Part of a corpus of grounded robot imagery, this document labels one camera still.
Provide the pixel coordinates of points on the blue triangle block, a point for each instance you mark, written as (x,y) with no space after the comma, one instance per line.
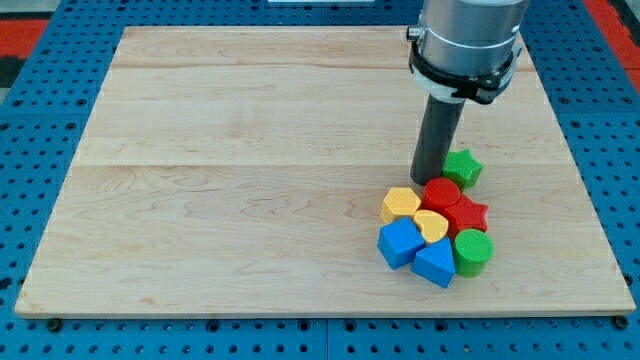
(435,263)

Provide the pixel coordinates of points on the yellow hexagon block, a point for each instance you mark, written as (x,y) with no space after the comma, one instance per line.
(399,202)

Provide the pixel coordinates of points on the blue cube block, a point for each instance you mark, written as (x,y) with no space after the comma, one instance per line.
(399,242)

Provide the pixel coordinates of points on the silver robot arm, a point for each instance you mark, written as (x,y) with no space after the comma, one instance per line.
(467,37)

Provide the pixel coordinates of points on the green cylinder block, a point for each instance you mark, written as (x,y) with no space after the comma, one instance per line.
(472,250)

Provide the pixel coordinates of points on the green star block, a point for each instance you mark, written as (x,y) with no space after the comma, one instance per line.
(462,168)

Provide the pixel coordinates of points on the yellow heart block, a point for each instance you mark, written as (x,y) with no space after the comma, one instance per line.
(432,225)

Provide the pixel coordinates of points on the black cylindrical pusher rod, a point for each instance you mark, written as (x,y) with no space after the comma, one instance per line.
(437,130)

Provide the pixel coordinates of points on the red star block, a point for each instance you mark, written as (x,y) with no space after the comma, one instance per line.
(465,214)

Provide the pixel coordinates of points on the red cylinder block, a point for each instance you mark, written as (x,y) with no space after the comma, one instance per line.
(440,193)

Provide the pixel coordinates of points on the light wooden board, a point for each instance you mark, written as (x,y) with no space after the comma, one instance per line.
(239,172)

